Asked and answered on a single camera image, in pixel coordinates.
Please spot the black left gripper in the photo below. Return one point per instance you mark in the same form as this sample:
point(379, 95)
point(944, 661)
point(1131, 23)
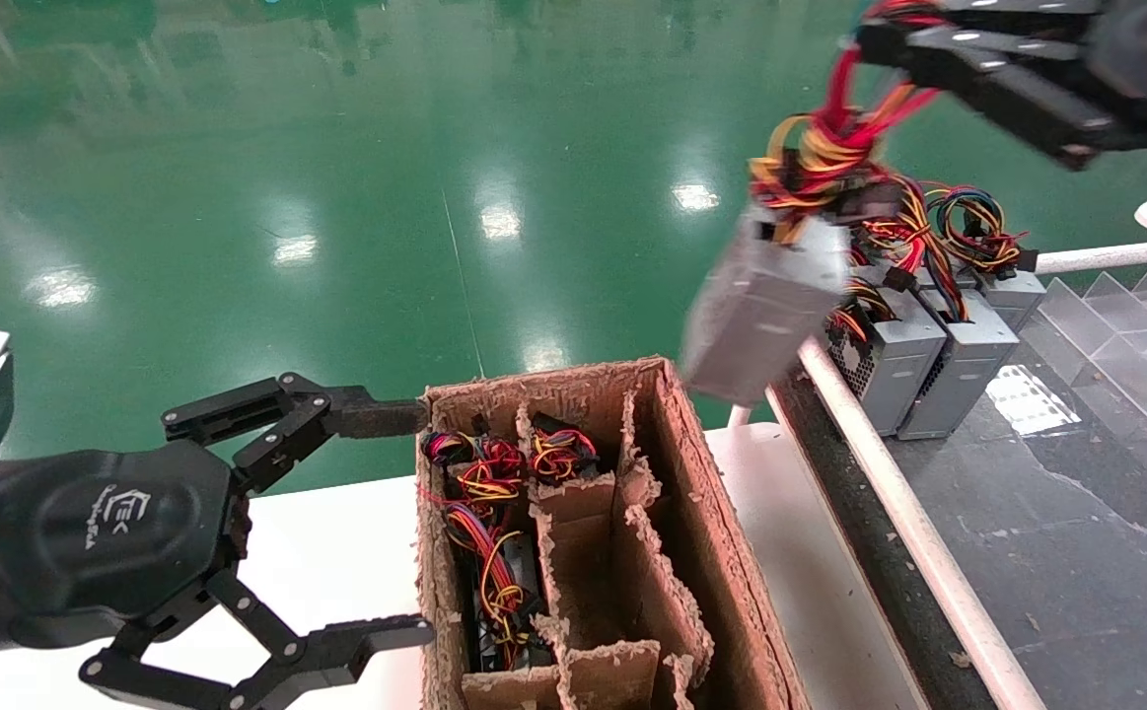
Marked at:
point(109, 532)

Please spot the white rod with black cap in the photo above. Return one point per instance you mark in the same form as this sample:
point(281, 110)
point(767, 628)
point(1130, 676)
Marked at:
point(1106, 257)

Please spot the clear plastic divider rack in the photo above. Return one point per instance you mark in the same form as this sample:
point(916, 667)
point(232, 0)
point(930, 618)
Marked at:
point(1125, 325)

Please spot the brown cardboard divider box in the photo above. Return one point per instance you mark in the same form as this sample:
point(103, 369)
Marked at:
point(701, 532)

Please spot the short white support tube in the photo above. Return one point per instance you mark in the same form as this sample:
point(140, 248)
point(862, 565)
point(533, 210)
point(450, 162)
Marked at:
point(739, 416)

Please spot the long white rail tube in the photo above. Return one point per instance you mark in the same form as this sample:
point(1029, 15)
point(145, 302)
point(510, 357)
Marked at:
point(913, 532)

